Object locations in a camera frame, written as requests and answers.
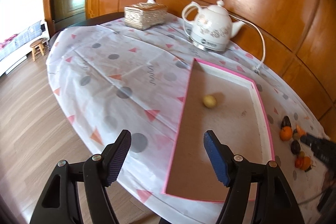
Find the orange tangerine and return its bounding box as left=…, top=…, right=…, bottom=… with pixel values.
left=279, top=126, right=293, bottom=141
left=300, top=156, right=311, bottom=171

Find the small orange carrot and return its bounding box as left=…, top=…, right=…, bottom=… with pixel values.
left=295, top=124, right=306, bottom=137

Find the dark brown passion fruit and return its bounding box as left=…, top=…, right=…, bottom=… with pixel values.
left=290, top=140, right=301, bottom=155

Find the small green-yellow fruit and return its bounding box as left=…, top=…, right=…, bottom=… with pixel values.
left=293, top=132, right=300, bottom=141

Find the dark eggplant piece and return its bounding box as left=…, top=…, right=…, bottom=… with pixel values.
left=280, top=115, right=291, bottom=128

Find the small yellow round fruit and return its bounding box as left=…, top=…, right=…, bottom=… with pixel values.
left=202, top=94, right=217, bottom=109

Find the small red tomato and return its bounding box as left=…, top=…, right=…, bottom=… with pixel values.
left=294, top=157, right=303, bottom=169

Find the pink-edged shallow tray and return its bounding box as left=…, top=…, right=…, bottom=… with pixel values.
left=163, top=59, right=274, bottom=203

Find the patterned white tablecloth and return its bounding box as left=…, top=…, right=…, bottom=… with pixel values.
left=46, top=15, right=326, bottom=223

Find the small wooden stool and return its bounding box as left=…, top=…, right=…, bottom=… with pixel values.
left=30, top=38, right=47, bottom=62

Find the bed with plaid blanket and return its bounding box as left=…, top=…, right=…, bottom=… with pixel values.
left=1, top=20, right=50, bottom=76

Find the white ceramic electric kettle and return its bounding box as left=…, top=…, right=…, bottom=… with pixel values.
left=182, top=0, right=245, bottom=52

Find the woven tissue box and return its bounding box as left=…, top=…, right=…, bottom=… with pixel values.
left=124, top=0, right=167, bottom=30

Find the white kettle power cord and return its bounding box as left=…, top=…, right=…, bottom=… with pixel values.
left=227, top=11, right=267, bottom=75

